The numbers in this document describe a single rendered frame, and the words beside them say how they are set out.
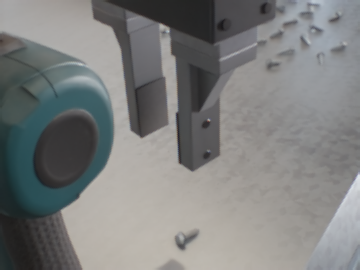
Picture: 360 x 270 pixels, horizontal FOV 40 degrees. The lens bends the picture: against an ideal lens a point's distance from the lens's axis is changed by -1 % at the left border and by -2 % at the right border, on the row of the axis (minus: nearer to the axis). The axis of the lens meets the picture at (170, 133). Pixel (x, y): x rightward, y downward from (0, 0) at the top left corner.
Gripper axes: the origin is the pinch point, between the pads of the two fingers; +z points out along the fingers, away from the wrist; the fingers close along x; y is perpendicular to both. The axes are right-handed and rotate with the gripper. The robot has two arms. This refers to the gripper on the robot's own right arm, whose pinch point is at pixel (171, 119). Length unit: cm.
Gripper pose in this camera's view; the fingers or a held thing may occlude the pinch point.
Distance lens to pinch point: 34.0
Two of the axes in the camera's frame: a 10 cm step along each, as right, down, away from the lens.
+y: -7.6, 4.0, -5.1
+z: 0.6, 8.2, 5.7
